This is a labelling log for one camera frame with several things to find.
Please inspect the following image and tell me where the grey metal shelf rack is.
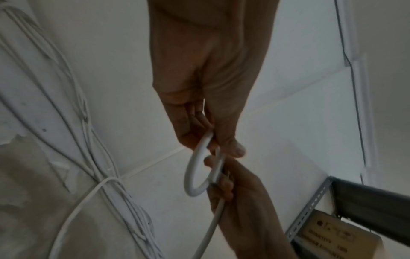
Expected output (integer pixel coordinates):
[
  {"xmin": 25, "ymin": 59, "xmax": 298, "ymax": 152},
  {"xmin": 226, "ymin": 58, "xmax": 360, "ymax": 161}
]
[{"xmin": 284, "ymin": 175, "xmax": 410, "ymax": 259}]

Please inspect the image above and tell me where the person's right hand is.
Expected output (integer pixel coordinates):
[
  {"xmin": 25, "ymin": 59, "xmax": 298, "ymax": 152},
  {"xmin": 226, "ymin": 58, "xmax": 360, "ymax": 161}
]
[{"xmin": 203, "ymin": 154, "xmax": 299, "ymax": 259}]

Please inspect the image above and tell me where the person's left hand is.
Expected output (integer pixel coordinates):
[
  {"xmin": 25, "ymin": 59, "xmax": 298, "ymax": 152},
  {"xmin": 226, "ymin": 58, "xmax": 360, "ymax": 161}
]
[{"xmin": 146, "ymin": 0, "xmax": 280, "ymax": 157}]

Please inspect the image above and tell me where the brown cardboard box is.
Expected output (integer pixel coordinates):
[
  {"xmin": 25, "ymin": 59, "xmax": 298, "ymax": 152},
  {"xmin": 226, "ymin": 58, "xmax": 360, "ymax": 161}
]
[{"xmin": 294, "ymin": 209, "xmax": 384, "ymax": 259}]

